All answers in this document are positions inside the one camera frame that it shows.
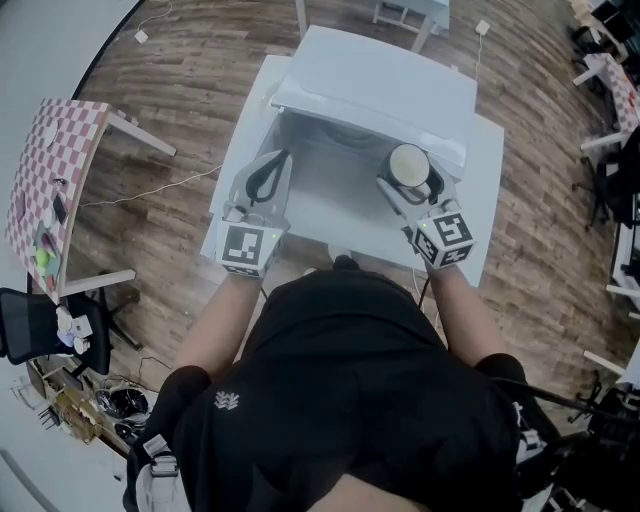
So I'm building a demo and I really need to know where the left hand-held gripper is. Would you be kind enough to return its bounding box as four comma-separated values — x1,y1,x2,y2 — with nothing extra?
214,148,295,279

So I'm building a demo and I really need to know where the black cable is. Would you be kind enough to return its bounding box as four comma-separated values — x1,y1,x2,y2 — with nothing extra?
491,374,617,419

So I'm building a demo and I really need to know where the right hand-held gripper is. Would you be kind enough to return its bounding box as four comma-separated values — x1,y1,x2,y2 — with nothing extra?
375,166,478,272

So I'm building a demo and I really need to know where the wooden rack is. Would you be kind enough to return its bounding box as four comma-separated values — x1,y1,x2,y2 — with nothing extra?
26,356,104,446

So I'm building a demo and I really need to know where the grey white shoulder strap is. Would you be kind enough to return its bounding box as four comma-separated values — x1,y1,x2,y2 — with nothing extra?
510,399,549,467
131,433,183,512

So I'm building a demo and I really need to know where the white round container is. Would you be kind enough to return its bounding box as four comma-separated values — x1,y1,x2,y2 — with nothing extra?
381,143,432,191

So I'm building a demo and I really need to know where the white power adapter with cable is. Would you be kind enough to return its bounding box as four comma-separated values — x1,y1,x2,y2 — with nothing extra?
133,0,174,45
473,19,492,86

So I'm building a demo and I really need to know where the person's black shirt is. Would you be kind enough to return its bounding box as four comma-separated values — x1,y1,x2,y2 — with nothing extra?
122,254,562,512

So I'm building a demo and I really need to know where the white curved desk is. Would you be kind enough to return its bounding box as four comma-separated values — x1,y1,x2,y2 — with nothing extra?
0,349,134,512

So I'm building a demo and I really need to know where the pile of small white boxes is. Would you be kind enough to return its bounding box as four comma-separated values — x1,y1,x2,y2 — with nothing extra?
55,304,93,354

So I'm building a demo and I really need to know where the black office chair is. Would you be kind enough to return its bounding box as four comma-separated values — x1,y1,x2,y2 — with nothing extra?
581,126,640,232
0,286,144,377

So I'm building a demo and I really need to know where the person's right forearm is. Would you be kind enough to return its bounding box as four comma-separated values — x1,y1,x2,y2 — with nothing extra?
426,264,509,369

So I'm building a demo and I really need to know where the white floor cable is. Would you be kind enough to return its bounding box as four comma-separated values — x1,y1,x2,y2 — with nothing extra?
79,164,225,208

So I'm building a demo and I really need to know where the person's left forearm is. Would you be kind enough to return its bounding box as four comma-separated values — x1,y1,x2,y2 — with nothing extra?
174,271,264,382

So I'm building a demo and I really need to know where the checkered cloth table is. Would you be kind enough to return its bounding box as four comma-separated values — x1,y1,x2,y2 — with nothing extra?
571,51,640,152
4,97,178,304

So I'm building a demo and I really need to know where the shiny black bundle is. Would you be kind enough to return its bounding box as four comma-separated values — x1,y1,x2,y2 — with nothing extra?
113,418,148,447
95,386,152,419

